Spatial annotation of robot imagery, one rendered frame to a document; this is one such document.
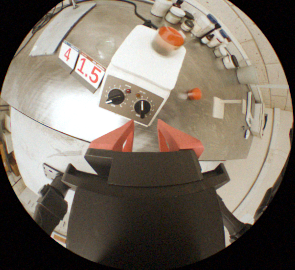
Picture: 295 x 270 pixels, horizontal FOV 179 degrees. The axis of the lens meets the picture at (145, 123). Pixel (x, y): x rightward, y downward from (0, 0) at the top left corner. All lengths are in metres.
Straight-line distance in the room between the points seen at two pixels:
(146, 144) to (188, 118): 0.15
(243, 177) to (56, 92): 1.68
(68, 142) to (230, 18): 0.83
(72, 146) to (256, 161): 1.57
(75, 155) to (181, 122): 0.32
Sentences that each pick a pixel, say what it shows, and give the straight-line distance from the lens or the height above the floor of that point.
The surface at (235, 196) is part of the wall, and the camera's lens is 1.56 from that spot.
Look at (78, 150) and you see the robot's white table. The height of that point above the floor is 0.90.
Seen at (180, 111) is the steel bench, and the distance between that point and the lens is 0.28.
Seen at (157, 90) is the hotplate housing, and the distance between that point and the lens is 0.18.
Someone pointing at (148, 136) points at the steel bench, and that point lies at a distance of 0.25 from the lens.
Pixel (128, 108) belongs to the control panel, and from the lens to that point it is 0.19.
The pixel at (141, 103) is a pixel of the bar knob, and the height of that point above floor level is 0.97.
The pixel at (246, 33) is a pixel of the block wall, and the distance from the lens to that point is 0.69.
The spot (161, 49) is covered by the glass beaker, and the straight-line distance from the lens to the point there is 0.17.
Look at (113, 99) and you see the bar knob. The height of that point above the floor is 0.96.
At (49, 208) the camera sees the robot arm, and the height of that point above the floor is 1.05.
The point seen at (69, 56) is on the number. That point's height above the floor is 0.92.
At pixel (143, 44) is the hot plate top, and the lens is 0.19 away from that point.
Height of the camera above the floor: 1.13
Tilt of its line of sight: 74 degrees down
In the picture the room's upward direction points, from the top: 121 degrees clockwise
